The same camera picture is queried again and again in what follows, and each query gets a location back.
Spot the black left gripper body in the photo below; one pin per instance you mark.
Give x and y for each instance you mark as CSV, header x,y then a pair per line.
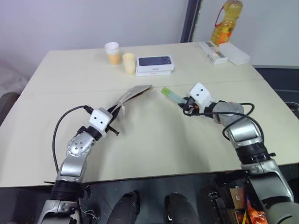
x,y
110,123

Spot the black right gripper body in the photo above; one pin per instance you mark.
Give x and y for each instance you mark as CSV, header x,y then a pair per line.
x,y
191,104

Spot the green clear tube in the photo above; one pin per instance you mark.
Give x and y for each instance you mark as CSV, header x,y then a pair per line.
x,y
172,94

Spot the beige grid pouch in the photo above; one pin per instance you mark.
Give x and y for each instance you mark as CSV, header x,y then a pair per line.
x,y
135,93

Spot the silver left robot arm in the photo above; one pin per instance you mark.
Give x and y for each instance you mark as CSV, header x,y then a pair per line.
x,y
74,149

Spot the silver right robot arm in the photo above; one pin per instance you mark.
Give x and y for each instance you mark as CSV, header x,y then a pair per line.
x,y
247,133

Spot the cream paper cup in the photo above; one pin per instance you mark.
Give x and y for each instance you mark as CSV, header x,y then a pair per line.
x,y
128,63

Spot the white phone box, dark print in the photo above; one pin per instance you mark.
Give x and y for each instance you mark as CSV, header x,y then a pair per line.
x,y
155,63

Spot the white printed carton box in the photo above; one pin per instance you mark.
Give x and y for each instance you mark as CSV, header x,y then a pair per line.
x,y
213,53

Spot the plain white box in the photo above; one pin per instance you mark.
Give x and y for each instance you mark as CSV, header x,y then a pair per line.
x,y
234,53

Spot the black side table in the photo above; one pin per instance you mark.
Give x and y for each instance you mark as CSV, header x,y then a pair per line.
x,y
280,79

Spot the brown cardboard box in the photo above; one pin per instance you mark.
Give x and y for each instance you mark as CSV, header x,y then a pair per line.
x,y
240,200

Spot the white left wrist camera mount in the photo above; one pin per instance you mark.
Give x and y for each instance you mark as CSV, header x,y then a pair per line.
x,y
100,119

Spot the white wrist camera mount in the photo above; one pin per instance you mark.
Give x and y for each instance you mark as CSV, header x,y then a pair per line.
x,y
100,119
200,93

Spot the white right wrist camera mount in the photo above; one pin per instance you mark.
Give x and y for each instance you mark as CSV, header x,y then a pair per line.
x,y
200,93

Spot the dark vertical post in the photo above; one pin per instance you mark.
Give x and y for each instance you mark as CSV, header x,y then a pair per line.
x,y
190,21

